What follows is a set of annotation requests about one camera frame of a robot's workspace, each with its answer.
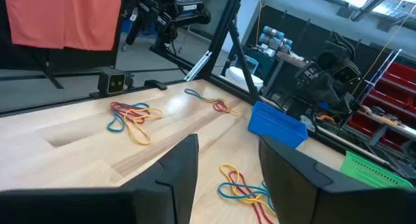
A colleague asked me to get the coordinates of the blue plastic basket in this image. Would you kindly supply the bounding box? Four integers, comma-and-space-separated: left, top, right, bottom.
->
248, 100, 309, 149

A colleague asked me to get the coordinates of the orange hanging cloth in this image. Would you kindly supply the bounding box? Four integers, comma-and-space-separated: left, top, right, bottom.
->
3, 0, 122, 52

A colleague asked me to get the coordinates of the silver aluminium bracket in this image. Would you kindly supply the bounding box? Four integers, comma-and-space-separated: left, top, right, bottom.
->
184, 50, 213, 82

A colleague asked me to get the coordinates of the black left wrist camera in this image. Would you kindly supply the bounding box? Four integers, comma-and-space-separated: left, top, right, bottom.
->
333, 65, 361, 85

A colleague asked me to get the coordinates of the white plastic bag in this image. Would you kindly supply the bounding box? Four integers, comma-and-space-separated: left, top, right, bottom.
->
225, 66, 265, 92

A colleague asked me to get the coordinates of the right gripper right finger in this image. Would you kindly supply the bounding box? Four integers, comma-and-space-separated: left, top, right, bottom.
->
259, 136, 416, 224

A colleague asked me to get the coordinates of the thin yellow hanging cord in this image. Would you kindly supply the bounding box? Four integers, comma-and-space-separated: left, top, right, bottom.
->
255, 0, 265, 45
352, 5, 416, 95

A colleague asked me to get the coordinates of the black table-level camera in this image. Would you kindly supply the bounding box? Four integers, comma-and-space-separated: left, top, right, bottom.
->
97, 67, 135, 97

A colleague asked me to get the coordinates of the red storage bin rack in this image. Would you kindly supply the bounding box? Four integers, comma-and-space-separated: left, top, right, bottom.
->
346, 61, 416, 151

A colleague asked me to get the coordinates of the black table edge clamp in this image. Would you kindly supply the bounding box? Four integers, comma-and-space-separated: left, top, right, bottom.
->
144, 79, 168, 91

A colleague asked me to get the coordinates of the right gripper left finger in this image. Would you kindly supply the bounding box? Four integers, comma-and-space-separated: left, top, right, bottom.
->
0, 134, 200, 224

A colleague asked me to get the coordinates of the green plastic basket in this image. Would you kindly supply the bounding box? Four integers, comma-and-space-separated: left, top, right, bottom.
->
340, 151, 414, 189

